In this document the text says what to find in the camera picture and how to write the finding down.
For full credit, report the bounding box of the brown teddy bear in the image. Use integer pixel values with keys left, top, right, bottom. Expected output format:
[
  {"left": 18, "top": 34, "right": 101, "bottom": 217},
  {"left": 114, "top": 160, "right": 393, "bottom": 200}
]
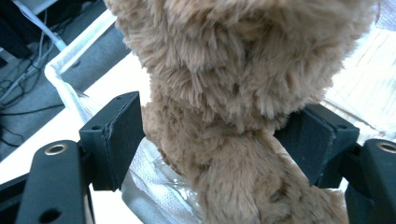
[{"left": 103, "top": 0, "right": 379, "bottom": 224}]

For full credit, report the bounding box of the clear plastic bag white trim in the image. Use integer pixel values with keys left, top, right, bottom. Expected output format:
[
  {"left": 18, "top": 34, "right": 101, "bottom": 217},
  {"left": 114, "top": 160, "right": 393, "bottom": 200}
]
[{"left": 44, "top": 0, "right": 396, "bottom": 224}]

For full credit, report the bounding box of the thin black floor cable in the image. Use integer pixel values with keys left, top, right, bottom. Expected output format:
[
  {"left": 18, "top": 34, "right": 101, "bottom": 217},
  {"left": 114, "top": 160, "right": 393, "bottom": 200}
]
[{"left": 0, "top": 104, "right": 65, "bottom": 118}]

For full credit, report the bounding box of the tangle of floor cables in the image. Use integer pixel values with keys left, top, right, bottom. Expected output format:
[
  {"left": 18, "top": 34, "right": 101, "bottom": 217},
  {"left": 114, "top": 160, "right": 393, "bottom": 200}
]
[{"left": 0, "top": 8, "right": 64, "bottom": 106}]

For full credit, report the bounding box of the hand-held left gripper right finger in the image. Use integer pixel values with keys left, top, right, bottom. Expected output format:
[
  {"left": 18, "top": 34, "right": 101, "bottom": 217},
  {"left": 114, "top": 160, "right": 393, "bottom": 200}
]
[{"left": 273, "top": 103, "right": 361, "bottom": 189}]

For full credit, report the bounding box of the white desk frame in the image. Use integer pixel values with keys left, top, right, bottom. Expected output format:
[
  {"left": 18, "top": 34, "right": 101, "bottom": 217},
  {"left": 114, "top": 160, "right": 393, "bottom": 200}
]
[{"left": 11, "top": 0, "right": 68, "bottom": 52}]

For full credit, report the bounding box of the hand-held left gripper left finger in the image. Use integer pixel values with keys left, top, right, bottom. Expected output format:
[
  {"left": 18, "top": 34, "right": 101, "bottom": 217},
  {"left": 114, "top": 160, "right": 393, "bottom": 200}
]
[{"left": 78, "top": 91, "right": 147, "bottom": 192}]

